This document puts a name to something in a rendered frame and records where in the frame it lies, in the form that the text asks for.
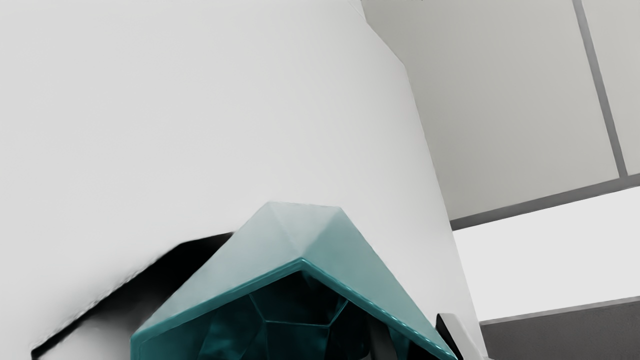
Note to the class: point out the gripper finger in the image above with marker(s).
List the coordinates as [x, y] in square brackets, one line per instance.
[456, 336]

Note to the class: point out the teal faceted mug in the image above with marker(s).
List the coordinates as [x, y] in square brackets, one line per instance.
[295, 240]

